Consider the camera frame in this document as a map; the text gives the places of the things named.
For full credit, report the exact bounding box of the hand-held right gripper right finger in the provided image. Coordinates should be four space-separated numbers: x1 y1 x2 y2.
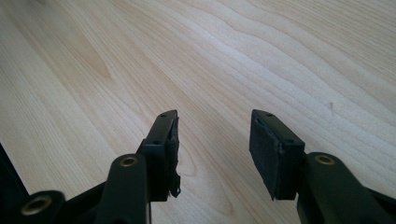
248 108 306 202

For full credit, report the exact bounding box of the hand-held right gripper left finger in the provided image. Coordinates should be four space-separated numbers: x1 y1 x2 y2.
135 108 182 203

